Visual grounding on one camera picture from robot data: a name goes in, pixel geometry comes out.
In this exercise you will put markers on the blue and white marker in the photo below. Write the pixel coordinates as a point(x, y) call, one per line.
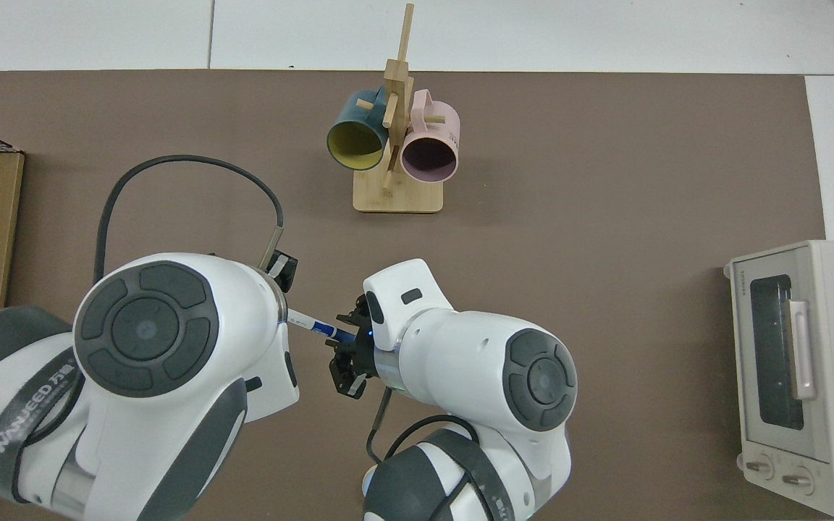
point(312, 323)

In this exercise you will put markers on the brown table cloth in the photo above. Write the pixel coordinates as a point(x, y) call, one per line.
point(569, 181)

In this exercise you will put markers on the teal cup yellow inside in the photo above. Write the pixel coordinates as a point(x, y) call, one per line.
point(348, 119)

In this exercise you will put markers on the wooden cup stand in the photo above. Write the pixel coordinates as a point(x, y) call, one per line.
point(397, 195)

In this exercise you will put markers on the pink cup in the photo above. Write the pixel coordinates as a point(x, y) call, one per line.
point(440, 130)

